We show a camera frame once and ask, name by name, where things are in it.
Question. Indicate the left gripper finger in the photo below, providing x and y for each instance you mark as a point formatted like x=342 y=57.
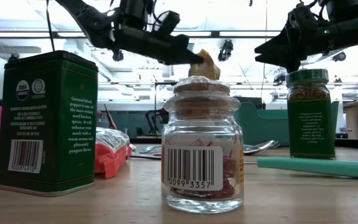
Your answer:
x=181 y=56
x=147 y=39

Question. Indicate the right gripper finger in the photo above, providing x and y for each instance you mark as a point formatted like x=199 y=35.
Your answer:
x=284 y=62
x=278 y=45

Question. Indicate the green pepper spice tin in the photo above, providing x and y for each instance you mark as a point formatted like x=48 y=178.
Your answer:
x=48 y=130

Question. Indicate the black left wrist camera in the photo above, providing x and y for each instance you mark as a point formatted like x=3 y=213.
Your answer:
x=167 y=21

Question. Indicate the green plastic bin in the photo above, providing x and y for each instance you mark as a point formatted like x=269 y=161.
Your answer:
x=259 y=127

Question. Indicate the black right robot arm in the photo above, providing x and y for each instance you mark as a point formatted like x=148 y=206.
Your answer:
x=353 y=25

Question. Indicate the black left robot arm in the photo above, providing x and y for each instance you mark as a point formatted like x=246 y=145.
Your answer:
x=85 y=18

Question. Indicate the black spotlight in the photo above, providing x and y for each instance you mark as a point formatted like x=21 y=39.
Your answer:
x=118 y=56
x=339 y=56
x=13 y=57
x=225 y=51

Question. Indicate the clear yellow snack packet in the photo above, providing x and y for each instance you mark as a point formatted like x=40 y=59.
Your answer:
x=208 y=70

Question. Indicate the green lid oregano jar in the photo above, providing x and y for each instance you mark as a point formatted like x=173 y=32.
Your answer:
x=311 y=124

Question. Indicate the black aluminium table frame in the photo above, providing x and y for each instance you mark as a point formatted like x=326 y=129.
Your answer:
x=353 y=143

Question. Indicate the plain silver spoon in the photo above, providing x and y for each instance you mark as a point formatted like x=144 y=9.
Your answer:
x=259 y=147

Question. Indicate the black idle robot arm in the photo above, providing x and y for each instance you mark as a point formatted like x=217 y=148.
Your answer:
x=155 y=118

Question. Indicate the red ramen noodle packet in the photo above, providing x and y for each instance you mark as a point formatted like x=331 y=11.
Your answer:
x=110 y=158

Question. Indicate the black light bar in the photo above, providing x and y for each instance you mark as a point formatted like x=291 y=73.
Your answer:
x=215 y=34

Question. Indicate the black monitor screen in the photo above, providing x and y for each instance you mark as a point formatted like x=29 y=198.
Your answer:
x=253 y=101

